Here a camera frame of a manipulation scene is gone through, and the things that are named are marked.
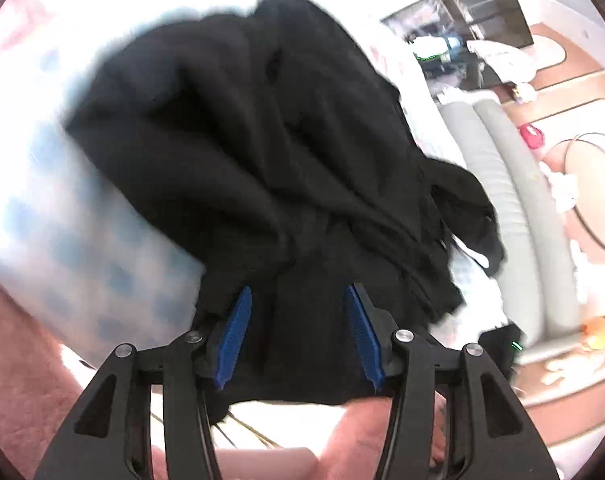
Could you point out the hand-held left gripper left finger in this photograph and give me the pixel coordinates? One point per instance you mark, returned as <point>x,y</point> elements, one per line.
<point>235,335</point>

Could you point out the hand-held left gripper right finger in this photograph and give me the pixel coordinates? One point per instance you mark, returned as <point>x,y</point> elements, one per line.
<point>362,335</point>

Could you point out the black zip jacket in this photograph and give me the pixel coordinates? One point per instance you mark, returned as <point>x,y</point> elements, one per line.
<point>232,135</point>

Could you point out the orange plush toy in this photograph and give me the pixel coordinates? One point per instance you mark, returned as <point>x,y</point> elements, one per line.
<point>596,334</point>

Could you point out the folded black garment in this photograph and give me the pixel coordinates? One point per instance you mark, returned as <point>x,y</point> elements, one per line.
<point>467,210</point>

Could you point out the grey padded headboard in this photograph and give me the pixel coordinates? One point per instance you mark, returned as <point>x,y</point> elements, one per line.
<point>512,185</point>

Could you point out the blue checked cartoon blanket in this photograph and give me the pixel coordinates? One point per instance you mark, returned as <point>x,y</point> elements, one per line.
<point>82,260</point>

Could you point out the red plush toy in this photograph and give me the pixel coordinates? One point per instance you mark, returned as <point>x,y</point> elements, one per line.
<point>531,136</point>

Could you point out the pink fluffy bed sheet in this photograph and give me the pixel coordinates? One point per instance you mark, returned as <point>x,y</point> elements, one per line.
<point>22,385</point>

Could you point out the white and yellow plush toy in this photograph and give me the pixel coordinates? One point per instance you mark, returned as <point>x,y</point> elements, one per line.
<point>525,92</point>

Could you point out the black glass-door wardrobe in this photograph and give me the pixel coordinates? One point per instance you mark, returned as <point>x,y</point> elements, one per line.
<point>482,10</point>

